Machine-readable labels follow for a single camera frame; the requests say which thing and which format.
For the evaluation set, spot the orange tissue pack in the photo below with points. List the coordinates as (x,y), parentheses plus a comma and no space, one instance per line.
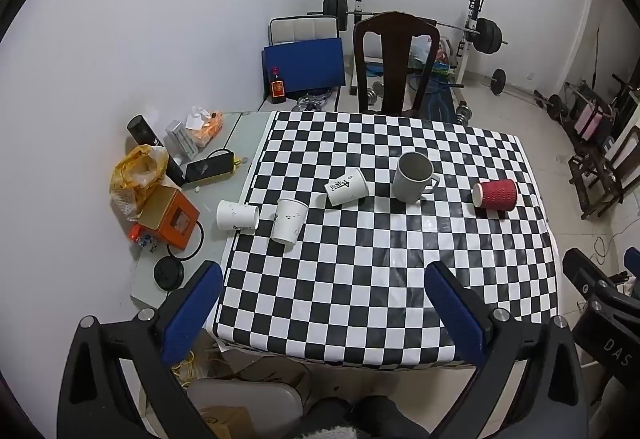
(206,128)

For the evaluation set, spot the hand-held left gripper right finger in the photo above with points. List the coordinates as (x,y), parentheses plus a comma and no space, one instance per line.
(456,314)

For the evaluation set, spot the plain white paper cup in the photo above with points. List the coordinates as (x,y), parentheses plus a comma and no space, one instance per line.
(236,216)

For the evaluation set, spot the black exercise mat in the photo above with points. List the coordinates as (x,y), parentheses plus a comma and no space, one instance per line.
(437,108)

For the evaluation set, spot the brown cardboard box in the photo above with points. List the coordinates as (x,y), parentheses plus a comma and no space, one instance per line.
(225,423)

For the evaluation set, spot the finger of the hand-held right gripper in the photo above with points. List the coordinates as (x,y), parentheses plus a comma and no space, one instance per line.
(633,264)
(580,269)

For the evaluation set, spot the black round lid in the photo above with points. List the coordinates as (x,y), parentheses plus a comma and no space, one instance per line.
(168,273)

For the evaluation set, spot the barbell with black plates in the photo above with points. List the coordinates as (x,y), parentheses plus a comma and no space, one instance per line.
(488,36)

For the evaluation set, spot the grey plastic box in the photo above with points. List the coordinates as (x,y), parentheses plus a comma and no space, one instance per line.
(181,139)

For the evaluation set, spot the small orange blue packet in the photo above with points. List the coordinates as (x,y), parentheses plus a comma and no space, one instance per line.
(143,240)

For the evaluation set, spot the metal stove burner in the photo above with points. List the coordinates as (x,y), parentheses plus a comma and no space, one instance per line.
(312,100)

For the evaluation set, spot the grey dumbbell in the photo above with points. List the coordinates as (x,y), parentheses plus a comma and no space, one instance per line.
(463,114)
(377,90)

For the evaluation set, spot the speckled white paper cup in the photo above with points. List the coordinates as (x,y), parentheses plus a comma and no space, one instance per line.
(289,221)

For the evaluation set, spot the black cylinder can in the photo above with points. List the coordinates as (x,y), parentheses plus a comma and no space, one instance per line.
(142,131)

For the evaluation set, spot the pink padded exercise machine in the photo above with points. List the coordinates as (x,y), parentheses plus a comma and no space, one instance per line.
(590,121)

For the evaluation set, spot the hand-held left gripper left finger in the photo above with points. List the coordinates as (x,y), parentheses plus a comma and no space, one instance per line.
(192,306)

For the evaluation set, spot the white paper cup black print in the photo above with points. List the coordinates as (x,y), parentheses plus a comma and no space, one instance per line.
(346,188)

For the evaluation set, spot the orange cardboard box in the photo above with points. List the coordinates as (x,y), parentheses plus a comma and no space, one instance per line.
(167,216)

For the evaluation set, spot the black white checkered tablecloth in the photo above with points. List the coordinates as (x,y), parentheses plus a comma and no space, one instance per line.
(380,269)

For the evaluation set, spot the person's leg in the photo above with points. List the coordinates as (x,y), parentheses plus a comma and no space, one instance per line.
(387,416)
(325,416)

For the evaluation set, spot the dark wooden folding chair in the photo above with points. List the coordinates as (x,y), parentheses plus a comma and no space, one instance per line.
(602,169)

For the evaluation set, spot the person's right leg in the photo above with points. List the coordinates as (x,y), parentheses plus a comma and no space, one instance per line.
(387,416)

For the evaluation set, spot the red ribbed paper cup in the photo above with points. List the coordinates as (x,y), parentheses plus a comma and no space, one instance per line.
(497,195)

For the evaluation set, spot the black phone gold edge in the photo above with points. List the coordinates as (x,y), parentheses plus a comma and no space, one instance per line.
(210,166)

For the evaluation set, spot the dark sauce bottle red label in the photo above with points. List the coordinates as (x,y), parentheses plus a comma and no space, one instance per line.
(278,91)

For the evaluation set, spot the person's left leg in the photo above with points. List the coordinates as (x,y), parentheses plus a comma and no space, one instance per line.
(325,416)

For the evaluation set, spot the small barbell black plates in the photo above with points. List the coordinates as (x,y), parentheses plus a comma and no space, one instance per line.
(498,81)

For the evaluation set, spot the grey ceramic mug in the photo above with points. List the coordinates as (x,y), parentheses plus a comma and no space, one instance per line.
(409,184)

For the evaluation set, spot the blue flat board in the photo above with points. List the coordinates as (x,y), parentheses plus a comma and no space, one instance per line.
(305,69)

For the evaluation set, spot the plastic bags bundle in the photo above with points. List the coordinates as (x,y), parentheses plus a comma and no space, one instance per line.
(425,50)

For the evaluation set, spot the dark wooden dining chair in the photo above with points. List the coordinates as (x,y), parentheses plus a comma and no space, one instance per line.
(395,49)

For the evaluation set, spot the yellow plastic bag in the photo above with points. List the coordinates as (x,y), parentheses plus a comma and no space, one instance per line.
(132,181)

